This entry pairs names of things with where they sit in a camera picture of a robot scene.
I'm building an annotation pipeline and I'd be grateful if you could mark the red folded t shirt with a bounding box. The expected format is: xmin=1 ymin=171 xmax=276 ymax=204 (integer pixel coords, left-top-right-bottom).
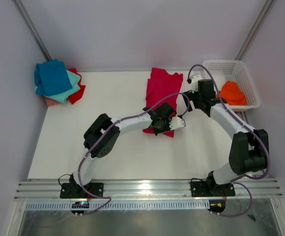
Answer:
xmin=68 ymin=68 xmax=86 ymax=104

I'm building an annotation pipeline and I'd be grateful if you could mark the slotted grey cable duct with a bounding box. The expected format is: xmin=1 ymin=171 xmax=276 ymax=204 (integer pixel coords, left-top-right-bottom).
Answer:
xmin=24 ymin=199 xmax=209 ymax=211

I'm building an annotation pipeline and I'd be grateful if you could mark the pink folded t shirt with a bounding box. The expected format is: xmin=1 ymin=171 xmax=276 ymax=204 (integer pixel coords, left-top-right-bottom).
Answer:
xmin=44 ymin=96 xmax=60 ymax=107

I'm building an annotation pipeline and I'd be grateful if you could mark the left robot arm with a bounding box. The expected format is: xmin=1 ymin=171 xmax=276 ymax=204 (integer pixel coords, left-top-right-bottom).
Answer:
xmin=69 ymin=102 xmax=185 ymax=198

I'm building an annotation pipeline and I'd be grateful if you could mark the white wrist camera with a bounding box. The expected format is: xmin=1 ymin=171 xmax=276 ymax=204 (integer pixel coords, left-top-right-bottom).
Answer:
xmin=169 ymin=117 xmax=186 ymax=131
xmin=187 ymin=74 xmax=202 ymax=92

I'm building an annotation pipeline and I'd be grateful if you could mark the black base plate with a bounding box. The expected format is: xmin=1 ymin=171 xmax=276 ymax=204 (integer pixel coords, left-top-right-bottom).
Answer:
xmin=190 ymin=178 xmax=236 ymax=197
xmin=59 ymin=182 xmax=104 ymax=199

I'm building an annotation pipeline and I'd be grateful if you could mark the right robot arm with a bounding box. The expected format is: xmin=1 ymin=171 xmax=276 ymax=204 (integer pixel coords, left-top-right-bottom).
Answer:
xmin=184 ymin=79 xmax=270 ymax=196

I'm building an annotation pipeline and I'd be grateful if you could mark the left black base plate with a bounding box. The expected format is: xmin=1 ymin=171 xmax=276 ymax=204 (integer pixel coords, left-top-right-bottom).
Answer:
xmin=59 ymin=182 xmax=104 ymax=199

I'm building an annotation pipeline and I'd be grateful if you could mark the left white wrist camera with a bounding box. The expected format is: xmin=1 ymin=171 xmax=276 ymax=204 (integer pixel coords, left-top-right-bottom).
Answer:
xmin=169 ymin=117 xmax=186 ymax=131

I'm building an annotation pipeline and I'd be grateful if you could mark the aluminium front rail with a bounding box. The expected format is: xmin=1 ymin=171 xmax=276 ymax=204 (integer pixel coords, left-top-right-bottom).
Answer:
xmin=14 ymin=178 xmax=283 ymax=201

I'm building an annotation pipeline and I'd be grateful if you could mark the right corner aluminium post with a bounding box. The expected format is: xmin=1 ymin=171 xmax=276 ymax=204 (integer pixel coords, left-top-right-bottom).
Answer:
xmin=235 ymin=0 xmax=276 ymax=60

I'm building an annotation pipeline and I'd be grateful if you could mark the left black controller board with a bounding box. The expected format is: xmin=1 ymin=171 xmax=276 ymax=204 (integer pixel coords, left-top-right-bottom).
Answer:
xmin=71 ymin=201 xmax=89 ymax=215

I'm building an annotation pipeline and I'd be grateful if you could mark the blue folded t shirt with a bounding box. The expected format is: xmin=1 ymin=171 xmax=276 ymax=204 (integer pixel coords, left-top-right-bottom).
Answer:
xmin=34 ymin=59 xmax=72 ymax=96

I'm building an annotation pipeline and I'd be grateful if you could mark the black controller board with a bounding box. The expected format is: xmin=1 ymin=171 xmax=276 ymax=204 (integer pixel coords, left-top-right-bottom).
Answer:
xmin=208 ymin=200 xmax=226 ymax=213
xmin=71 ymin=201 xmax=89 ymax=215

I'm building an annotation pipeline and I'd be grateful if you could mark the aluminium rail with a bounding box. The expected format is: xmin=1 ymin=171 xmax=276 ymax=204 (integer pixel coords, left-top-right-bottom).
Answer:
xmin=14 ymin=178 xmax=283 ymax=201
xmin=235 ymin=112 xmax=266 ymax=178

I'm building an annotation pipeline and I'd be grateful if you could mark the teal folded t shirt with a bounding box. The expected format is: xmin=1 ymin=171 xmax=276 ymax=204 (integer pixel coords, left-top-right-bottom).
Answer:
xmin=49 ymin=69 xmax=82 ymax=103

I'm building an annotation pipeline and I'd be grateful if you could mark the white plastic basket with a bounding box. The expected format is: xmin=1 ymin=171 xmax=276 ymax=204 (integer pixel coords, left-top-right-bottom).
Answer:
xmin=203 ymin=59 xmax=260 ymax=112

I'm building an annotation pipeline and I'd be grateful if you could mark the magenta t shirt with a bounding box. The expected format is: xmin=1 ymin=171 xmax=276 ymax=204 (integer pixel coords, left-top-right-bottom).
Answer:
xmin=142 ymin=67 xmax=184 ymax=139

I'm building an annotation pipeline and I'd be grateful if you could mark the corner aluminium post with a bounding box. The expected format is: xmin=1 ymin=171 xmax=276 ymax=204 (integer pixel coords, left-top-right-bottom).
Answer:
xmin=12 ymin=0 xmax=52 ymax=61
xmin=235 ymin=0 xmax=276 ymax=60

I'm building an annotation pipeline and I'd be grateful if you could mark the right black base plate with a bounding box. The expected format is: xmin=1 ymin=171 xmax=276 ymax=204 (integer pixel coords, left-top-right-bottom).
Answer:
xmin=190 ymin=178 xmax=236 ymax=197

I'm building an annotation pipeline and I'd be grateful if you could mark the right black controller board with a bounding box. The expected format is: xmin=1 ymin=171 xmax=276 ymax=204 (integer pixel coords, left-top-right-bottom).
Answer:
xmin=208 ymin=200 xmax=226 ymax=213

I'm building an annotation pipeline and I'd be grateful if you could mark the left corner aluminium post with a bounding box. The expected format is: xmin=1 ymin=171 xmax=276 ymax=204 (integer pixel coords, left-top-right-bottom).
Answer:
xmin=12 ymin=0 xmax=52 ymax=61

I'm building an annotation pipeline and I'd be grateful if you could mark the orange t shirt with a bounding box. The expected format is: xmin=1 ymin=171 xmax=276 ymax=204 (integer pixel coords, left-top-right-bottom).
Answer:
xmin=219 ymin=81 xmax=247 ymax=106

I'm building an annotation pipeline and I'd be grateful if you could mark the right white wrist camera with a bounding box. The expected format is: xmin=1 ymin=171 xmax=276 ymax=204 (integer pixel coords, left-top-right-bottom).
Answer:
xmin=187 ymin=74 xmax=202 ymax=92

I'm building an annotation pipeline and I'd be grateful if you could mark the right side aluminium rail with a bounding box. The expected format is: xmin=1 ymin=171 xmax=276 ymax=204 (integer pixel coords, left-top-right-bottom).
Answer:
xmin=235 ymin=112 xmax=266 ymax=178

